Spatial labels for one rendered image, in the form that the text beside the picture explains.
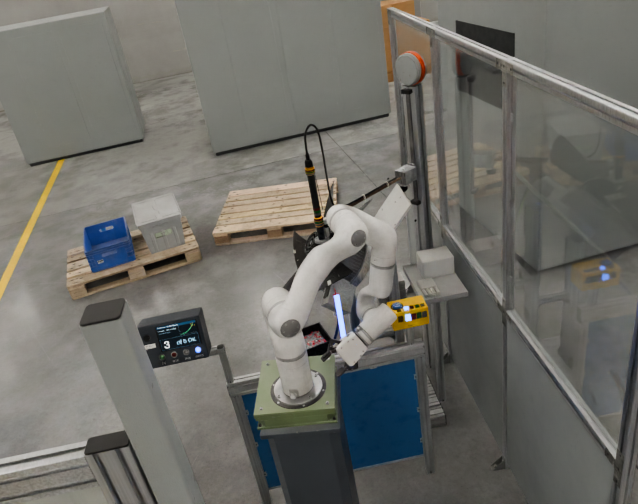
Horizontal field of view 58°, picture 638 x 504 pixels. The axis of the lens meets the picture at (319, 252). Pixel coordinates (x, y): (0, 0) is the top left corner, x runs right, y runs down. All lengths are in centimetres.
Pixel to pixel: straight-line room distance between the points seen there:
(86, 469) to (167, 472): 11
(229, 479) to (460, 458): 126
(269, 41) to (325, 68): 84
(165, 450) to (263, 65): 740
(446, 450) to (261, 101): 582
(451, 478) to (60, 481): 257
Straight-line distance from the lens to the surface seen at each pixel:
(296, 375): 220
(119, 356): 74
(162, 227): 550
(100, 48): 953
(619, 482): 213
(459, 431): 347
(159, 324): 246
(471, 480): 326
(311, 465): 242
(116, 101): 965
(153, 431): 81
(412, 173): 305
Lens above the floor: 255
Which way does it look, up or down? 29 degrees down
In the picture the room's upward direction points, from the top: 10 degrees counter-clockwise
